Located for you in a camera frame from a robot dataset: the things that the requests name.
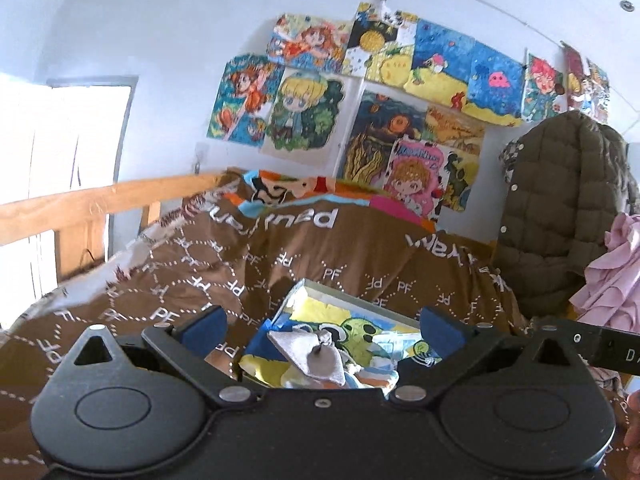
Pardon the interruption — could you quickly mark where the person right hand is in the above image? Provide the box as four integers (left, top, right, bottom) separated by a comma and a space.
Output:
624, 391, 640, 474

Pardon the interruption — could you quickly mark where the pink cloth garment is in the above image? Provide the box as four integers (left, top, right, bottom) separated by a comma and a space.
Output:
570, 212, 640, 334

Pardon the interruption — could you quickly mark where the brown patterned duvet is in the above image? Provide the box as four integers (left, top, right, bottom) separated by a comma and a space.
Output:
1, 171, 526, 479

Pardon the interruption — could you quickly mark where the grey tray with frog picture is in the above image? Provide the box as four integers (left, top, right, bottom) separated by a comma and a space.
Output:
240, 280, 440, 389

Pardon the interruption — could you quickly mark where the pink anime girl poster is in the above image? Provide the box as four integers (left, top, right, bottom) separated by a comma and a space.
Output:
383, 136, 449, 222

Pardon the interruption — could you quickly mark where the olive quilted jacket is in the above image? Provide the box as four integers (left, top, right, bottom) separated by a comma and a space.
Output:
494, 110, 639, 318

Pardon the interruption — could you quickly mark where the anime girl swimming poster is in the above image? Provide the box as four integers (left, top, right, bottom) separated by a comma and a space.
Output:
207, 53, 284, 148

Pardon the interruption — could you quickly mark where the blond boy cartoon poster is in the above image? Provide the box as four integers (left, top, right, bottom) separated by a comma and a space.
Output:
260, 68, 352, 168

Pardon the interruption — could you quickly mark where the starry night painting poster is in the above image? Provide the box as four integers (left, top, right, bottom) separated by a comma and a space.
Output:
336, 90, 426, 188

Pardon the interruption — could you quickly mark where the red-haired kid poster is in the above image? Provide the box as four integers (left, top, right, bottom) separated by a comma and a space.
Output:
521, 52, 566, 122

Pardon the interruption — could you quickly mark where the underwater yellow sand poster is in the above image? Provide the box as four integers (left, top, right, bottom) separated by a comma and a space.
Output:
343, 2, 525, 127

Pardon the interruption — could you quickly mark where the orange-haired girl top poster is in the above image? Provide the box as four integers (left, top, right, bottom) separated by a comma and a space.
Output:
266, 13, 352, 74

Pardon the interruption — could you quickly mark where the wooden bed rail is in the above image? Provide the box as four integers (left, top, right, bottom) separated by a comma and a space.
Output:
0, 174, 221, 282

